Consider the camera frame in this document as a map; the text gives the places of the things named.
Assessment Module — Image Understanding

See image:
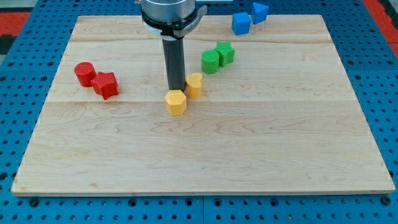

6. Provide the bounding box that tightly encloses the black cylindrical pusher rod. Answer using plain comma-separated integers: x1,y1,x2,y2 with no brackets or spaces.
162,39,186,91

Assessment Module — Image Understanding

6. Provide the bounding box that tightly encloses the yellow heart block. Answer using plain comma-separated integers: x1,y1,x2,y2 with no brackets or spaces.
186,73,203,99

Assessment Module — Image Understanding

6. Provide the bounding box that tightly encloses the blue cube block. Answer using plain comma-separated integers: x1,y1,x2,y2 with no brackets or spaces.
231,12,251,35

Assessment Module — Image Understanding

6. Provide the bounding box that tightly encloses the green cylinder block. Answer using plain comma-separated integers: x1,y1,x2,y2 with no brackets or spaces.
201,50,220,74

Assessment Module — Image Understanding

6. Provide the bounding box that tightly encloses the yellow hexagon block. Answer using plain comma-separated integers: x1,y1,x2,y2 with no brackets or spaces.
164,90,187,116

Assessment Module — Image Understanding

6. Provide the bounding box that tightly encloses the green star block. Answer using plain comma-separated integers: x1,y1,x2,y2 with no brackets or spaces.
214,42,235,67

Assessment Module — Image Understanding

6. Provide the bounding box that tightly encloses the red star block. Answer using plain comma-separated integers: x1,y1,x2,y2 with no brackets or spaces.
91,72,119,100

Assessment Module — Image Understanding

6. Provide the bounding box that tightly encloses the red cylinder block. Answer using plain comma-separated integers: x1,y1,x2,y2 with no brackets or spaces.
74,62,96,87

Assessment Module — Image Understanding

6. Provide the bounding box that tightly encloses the blue triangle block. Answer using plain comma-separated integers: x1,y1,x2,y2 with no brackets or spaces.
252,2,269,25

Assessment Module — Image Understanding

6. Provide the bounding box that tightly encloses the light wooden board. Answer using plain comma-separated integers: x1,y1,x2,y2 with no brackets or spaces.
11,15,395,197

